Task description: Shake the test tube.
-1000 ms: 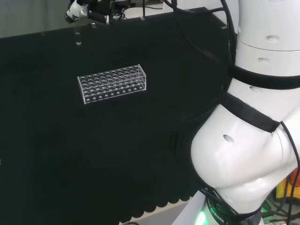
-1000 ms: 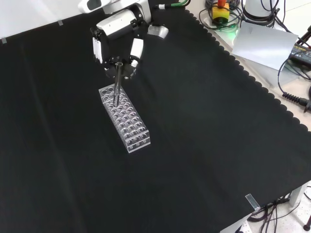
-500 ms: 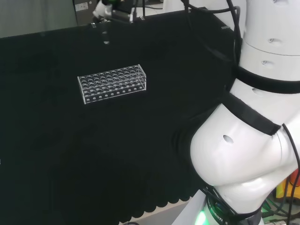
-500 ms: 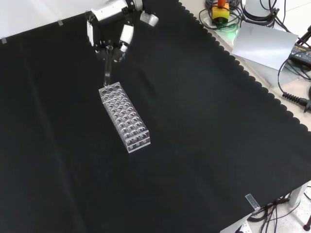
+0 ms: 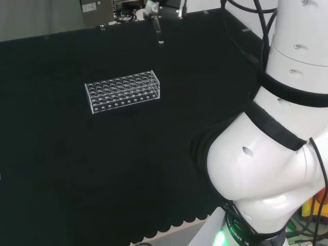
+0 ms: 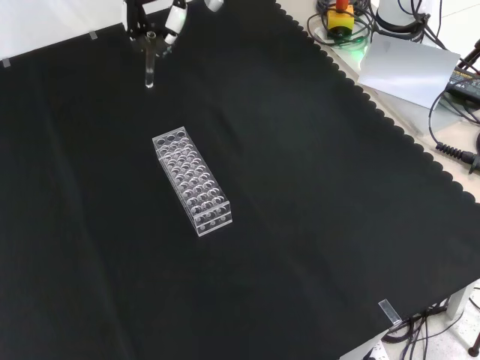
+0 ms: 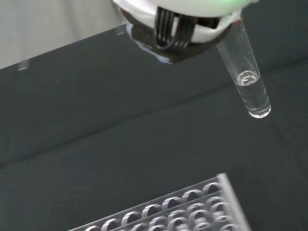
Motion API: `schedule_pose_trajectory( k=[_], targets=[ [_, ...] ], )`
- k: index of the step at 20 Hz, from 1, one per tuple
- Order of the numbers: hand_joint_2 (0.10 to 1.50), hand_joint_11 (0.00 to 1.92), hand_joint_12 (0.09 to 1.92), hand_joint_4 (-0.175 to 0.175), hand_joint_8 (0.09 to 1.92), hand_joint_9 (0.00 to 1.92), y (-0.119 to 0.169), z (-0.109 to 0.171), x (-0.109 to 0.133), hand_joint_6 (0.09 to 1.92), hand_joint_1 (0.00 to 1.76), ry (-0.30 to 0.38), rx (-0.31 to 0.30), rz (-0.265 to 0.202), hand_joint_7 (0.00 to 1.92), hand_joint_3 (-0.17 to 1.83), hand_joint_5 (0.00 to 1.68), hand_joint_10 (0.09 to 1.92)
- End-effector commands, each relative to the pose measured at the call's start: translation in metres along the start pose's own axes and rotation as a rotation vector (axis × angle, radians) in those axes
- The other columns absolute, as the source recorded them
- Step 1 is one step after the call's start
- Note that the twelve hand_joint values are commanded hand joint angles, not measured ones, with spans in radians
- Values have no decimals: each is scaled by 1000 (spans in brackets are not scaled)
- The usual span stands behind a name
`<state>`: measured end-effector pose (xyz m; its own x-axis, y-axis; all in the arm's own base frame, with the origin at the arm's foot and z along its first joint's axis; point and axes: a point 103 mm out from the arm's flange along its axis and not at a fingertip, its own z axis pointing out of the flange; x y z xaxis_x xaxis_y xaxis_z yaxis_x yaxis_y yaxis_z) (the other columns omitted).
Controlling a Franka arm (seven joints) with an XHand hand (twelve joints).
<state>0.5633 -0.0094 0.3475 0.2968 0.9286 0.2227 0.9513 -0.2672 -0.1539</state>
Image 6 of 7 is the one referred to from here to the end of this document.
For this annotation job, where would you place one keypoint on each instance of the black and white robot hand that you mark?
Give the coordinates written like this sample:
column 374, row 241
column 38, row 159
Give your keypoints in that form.
column 174, row 17

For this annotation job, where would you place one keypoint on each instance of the clear glass test tube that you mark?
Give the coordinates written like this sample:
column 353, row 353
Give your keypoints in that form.
column 150, row 71

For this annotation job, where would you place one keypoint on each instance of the clear plastic test tube rack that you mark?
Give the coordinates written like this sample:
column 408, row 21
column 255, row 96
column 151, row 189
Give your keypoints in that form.
column 193, row 183

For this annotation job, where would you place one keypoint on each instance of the clear tape strip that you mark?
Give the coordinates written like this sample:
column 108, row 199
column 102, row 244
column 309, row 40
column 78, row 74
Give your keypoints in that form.
column 390, row 312
column 93, row 35
column 6, row 62

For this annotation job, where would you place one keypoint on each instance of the yellow stop button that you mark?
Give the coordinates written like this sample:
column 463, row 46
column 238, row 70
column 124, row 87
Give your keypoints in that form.
column 340, row 18

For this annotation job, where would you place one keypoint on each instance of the black bench cloth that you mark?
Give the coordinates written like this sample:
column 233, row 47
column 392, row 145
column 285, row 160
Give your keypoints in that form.
column 262, row 225

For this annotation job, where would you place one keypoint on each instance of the pale board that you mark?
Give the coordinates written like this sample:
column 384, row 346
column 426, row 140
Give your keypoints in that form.
column 405, row 71

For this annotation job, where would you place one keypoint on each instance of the black power adapter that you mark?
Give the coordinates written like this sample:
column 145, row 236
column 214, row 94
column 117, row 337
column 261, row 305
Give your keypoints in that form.
column 465, row 84

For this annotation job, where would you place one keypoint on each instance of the black tripod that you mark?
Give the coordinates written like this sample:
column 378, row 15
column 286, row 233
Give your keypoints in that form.
column 470, row 56

